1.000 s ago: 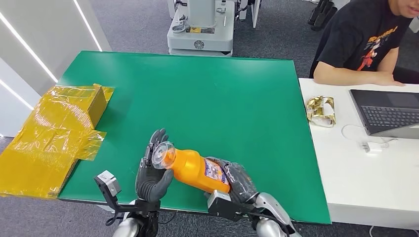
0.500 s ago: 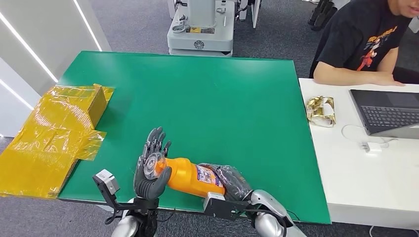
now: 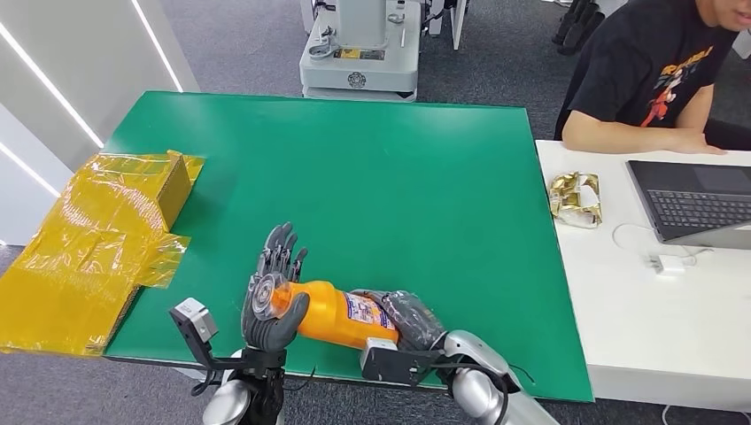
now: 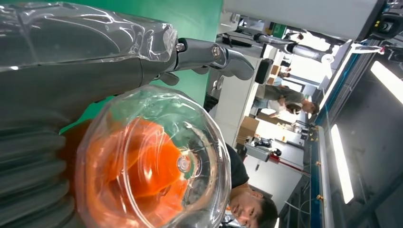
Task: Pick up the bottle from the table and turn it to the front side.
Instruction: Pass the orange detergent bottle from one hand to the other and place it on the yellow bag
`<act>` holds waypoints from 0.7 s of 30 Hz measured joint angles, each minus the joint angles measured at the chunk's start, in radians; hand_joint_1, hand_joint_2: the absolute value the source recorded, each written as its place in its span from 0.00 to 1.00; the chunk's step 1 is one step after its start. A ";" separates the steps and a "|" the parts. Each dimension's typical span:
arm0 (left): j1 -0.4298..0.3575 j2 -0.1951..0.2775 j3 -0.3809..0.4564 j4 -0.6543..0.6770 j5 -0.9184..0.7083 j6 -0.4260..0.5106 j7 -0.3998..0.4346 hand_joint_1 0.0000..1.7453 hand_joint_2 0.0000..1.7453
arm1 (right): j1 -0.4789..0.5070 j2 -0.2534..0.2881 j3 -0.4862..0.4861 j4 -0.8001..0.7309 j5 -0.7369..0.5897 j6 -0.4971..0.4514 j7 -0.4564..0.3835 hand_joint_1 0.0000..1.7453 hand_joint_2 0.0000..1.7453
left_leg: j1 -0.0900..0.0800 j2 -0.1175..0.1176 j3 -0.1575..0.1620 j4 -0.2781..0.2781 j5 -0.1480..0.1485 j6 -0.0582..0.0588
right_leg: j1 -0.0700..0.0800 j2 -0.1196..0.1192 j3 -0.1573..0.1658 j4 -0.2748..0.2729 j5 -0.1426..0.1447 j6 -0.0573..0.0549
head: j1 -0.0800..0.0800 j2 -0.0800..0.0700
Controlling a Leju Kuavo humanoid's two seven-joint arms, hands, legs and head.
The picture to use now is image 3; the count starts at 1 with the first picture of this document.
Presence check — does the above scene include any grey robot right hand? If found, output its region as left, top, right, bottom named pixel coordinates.
left=351, top=289, right=448, bottom=353

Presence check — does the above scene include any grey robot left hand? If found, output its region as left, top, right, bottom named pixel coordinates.
left=241, top=221, right=311, bottom=354

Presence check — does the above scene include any person's right hand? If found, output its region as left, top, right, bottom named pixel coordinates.
left=669, top=127, right=727, bottom=156

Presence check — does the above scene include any orange plastic bottle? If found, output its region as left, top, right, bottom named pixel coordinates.
left=251, top=272, right=401, bottom=352

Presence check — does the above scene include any dark grey laptop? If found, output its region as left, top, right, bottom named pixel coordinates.
left=625, top=159, right=751, bottom=251

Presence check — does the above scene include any person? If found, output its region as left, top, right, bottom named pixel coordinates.
left=555, top=0, right=751, bottom=156

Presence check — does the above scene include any white power adapter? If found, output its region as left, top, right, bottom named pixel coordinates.
left=647, top=253, right=687, bottom=277

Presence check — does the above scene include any crumpled gold foil wrapper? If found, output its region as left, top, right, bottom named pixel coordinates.
left=547, top=171, right=604, bottom=230

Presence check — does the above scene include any green table mat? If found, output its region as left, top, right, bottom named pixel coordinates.
left=102, top=90, right=595, bottom=404

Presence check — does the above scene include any black chair base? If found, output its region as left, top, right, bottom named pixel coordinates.
left=551, top=0, right=606, bottom=58

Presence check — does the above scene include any white table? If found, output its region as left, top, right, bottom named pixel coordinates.
left=535, top=139, right=751, bottom=413

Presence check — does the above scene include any yellow taped cardboard box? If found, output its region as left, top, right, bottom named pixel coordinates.
left=0, top=150, right=206, bottom=358

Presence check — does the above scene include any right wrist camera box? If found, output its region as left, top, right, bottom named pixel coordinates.
left=359, top=336, right=447, bottom=389

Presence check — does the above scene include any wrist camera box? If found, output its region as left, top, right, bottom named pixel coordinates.
left=169, top=297, right=248, bottom=374
left=359, top=336, right=447, bottom=389

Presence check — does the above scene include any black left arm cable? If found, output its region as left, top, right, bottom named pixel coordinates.
left=284, top=366, right=318, bottom=393

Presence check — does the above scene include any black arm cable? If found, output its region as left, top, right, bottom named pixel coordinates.
left=434, top=362, right=536, bottom=425
left=284, top=366, right=318, bottom=393

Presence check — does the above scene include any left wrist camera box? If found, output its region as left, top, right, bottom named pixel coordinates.
left=169, top=297, right=248, bottom=374

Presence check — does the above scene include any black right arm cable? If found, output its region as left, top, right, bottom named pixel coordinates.
left=434, top=362, right=536, bottom=425

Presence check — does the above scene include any thin white cable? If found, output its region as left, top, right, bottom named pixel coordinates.
left=611, top=222, right=716, bottom=267

